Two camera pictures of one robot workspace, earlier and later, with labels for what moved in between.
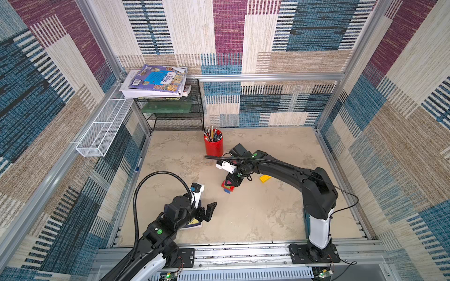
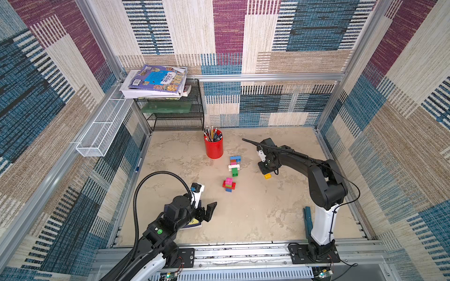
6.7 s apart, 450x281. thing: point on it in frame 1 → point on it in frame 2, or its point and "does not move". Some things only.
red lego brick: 231,189 does not move
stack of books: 156,81 does not move
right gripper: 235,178 → 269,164
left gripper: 208,213 does not move
